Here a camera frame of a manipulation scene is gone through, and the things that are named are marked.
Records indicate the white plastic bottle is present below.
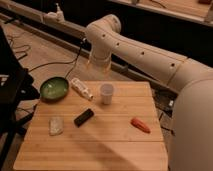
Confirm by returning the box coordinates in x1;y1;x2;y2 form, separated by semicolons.
71;78;93;101

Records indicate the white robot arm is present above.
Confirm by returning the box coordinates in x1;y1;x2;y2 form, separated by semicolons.
85;14;213;171

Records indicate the white device on rail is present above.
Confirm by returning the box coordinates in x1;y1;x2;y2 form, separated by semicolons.
45;4;65;22

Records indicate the black floor cable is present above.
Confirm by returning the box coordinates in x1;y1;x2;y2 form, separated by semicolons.
28;38;88;79

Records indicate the black rectangular block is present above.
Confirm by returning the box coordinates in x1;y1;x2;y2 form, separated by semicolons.
74;109;94;127

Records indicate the orange carrot toy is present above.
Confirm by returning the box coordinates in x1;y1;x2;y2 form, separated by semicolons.
130;118;151;133

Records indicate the clear crumpled plastic piece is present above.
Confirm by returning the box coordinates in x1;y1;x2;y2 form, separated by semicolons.
49;117;63;136

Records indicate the green ceramic bowl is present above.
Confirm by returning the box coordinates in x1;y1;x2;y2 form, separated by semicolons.
40;77;69;102

